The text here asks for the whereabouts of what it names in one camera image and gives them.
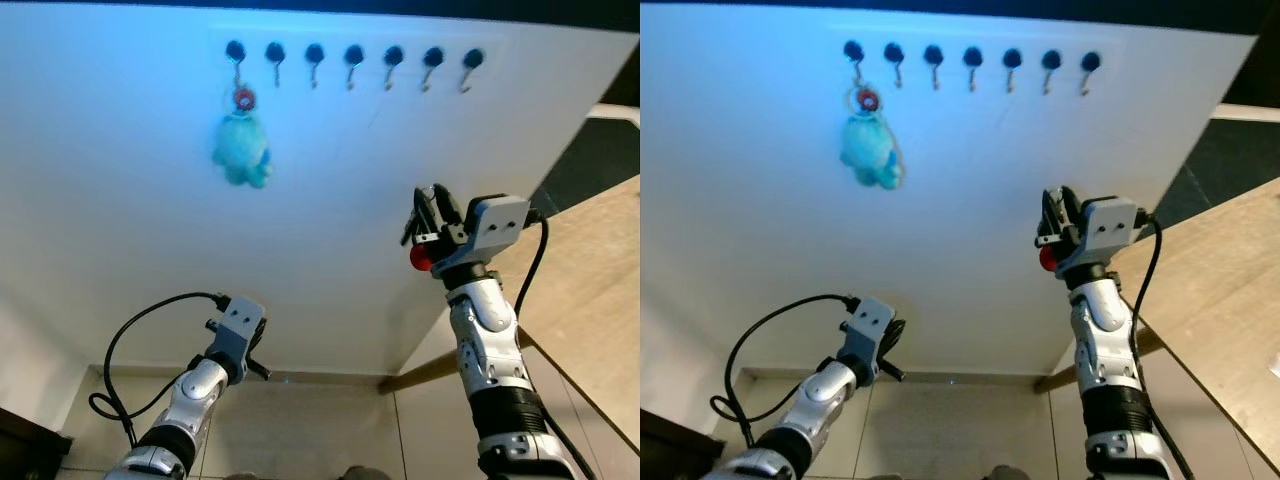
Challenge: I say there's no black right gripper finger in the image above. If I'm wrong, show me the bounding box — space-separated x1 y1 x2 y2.
428 184 464 233
1035 188 1059 247
403 188 431 246
1056 186 1088 233

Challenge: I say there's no wooden table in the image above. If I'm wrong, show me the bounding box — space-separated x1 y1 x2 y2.
378 175 641 453
1035 178 1280 471

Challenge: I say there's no dark floor rug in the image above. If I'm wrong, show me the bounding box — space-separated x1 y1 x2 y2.
525 118 641 216
1165 120 1280 226

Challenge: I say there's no dark low furniture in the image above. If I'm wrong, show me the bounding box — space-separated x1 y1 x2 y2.
0 405 73 480
640 408 701 480

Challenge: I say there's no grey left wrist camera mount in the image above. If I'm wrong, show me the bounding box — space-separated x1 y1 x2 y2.
207 294 268 358
840 296 898 363

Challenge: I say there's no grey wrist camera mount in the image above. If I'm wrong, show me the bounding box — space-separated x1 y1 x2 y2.
840 296 898 363
1083 196 1148 273
463 195 532 266
207 294 268 358

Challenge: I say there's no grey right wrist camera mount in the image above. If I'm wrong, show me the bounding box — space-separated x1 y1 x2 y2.
1083 196 1148 273
463 195 532 266

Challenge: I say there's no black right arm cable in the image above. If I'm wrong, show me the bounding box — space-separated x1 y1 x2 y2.
1128 213 1196 480
512 210 599 480

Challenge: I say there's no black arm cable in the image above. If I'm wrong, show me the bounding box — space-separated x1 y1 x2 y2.
1128 213 1196 480
512 210 599 480
708 292 856 448
88 291 226 448

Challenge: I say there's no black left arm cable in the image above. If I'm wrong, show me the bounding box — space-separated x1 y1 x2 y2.
708 292 856 448
88 291 226 448

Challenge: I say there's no teal plush keychain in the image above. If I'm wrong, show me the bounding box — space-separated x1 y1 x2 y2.
211 82 274 190
838 84 907 193

